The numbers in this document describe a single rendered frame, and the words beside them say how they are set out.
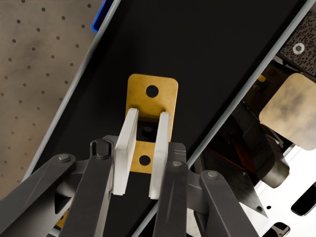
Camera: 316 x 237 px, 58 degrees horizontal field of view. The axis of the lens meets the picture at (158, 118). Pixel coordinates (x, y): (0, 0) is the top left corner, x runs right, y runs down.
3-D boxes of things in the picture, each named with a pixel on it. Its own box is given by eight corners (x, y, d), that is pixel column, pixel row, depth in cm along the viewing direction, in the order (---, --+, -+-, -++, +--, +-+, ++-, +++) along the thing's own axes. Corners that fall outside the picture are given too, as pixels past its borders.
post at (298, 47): (236, 41, 69) (315, 76, 31) (219, 30, 68) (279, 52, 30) (249, 22, 67) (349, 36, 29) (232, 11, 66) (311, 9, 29)
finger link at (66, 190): (106, 203, 15) (48, 197, 15) (121, 155, 19) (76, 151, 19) (108, 178, 14) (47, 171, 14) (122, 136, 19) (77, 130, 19)
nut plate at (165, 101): (165, 173, 25) (165, 181, 23) (122, 168, 25) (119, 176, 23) (178, 78, 22) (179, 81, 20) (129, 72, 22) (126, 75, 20)
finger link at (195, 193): (163, 184, 14) (224, 192, 14) (167, 140, 19) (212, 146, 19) (160, 209, 15) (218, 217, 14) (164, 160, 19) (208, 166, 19)
